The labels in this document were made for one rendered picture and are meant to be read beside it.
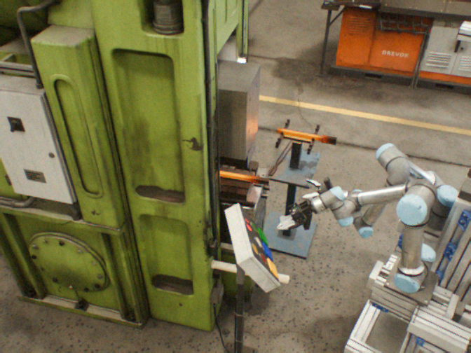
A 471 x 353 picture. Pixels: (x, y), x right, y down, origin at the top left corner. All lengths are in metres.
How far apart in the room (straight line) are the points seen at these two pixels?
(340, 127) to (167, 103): 3.19
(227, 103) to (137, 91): 0.42
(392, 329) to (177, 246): 1.41
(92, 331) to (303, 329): 1.39
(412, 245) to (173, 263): 1.38
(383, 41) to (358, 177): 2.08
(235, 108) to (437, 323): 1.44
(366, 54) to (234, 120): 3.89
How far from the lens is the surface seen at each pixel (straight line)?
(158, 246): 2.72
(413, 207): 1.99
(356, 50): 5.94
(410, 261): 2.21
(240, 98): 2.15
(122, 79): 2.08
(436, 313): 2.56
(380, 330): 3.06
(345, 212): 2.25
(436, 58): 5.96
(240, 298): 2.48
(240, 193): 2.58
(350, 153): 4.65
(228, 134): 2.28
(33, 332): 3.43
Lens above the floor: 2.71
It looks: 40 degrees down
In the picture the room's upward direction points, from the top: straight up
